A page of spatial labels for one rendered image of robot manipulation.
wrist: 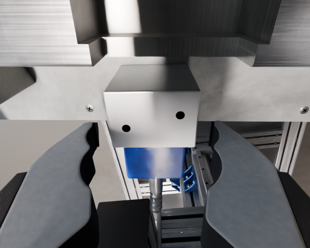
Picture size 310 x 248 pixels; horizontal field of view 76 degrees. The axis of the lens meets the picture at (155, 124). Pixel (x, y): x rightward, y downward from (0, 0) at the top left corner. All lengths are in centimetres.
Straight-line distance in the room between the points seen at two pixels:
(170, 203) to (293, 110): 107
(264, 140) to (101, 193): 109
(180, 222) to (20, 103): 34
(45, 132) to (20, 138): 17
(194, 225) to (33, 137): 112
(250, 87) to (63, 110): 15
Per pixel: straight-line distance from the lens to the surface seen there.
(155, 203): 19
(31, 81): 18
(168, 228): 43
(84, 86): 17
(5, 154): 156
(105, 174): 139
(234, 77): 17
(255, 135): 96
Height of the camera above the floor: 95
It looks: 59 degrees down
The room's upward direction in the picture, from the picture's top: 178 degrees counter-clockwise
